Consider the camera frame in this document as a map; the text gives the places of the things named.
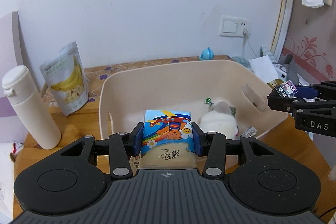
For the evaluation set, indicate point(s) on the beige plastic storage bin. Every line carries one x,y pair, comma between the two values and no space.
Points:
170,82

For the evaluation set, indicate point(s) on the grey curved object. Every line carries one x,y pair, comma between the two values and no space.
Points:
291,69

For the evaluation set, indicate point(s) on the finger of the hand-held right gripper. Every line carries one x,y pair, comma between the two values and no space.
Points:
281,103
304,91

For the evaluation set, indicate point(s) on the cream door frame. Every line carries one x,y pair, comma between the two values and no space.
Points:
283,3

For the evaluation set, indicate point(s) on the gold foil packet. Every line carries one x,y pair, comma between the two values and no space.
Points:
275,82

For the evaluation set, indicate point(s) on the white wall switch socket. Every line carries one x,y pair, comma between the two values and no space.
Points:
231,26

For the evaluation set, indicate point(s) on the white thermos bottle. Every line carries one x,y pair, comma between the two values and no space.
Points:
31,113

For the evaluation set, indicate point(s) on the banana chips pouch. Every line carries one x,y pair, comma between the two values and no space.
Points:
68,82

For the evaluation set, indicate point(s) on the cartoon bear tissue pack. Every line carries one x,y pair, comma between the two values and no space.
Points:
168,134

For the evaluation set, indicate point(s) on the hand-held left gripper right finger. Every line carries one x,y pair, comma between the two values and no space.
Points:
197,138

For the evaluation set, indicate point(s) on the small printed cartoon box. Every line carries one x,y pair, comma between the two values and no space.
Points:
284,88

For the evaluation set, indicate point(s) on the light blue cloth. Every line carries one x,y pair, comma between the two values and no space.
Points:
241,62

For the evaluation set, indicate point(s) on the white fluffy plush slipper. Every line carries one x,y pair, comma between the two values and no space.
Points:
218,121

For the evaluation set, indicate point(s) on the white paper sheet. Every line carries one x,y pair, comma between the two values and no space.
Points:
263,69

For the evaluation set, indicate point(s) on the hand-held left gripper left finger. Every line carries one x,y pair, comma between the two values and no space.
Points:
138,138

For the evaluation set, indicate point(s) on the small blue round toy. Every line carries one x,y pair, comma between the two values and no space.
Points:
207,54

